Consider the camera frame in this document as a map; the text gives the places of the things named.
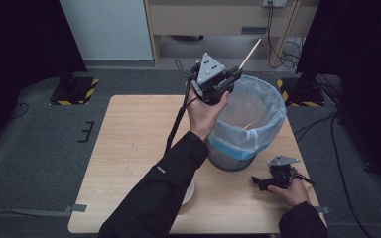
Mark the trash bin with clear bag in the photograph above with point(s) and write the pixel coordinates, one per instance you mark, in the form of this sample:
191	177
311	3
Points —
248	132

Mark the person's left hand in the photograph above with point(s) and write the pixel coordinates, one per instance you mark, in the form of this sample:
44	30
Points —
205	117

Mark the white power socket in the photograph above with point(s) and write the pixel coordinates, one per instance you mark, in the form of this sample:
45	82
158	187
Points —
274	2

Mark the wooden chopstick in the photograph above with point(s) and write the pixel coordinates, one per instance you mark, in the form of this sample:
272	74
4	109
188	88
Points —
250	53
248	125

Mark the person's right hand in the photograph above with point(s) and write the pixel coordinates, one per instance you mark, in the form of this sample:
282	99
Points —
292	195

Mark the grey tape piece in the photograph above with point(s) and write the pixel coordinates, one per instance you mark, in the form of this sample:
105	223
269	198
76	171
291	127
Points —
323	210
76	208

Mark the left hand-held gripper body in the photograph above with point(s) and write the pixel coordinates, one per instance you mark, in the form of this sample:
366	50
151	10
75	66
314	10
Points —
210	81

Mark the striped black stand base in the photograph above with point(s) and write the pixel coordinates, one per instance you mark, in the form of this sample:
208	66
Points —
74	91
302	94

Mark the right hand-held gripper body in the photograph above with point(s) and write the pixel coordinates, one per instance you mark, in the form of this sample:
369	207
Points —
281	173

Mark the white board panel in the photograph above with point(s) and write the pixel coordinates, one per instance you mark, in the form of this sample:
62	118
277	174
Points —
105	28

